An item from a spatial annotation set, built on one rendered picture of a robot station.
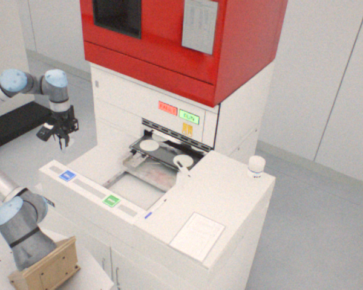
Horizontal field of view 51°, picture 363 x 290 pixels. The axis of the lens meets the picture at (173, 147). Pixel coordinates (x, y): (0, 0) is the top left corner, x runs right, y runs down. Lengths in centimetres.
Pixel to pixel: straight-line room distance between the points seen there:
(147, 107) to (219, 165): 52
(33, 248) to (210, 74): 98
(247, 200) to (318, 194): 174
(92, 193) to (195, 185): 45
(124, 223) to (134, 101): 78
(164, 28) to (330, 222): 204
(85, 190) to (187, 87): 65
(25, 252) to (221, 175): 89
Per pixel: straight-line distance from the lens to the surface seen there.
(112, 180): 190
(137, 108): 211
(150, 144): 204
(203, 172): 178
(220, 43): 163
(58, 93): 151
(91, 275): 158
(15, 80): 140
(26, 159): 353
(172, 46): 176
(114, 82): 215
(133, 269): 176
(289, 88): 331
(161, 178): 186
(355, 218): 329
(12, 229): 144
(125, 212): 158
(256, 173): 175
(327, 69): 317
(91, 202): 165
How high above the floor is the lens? 210
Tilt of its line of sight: 36 degrees down
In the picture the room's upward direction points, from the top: 4 degrees clockwise
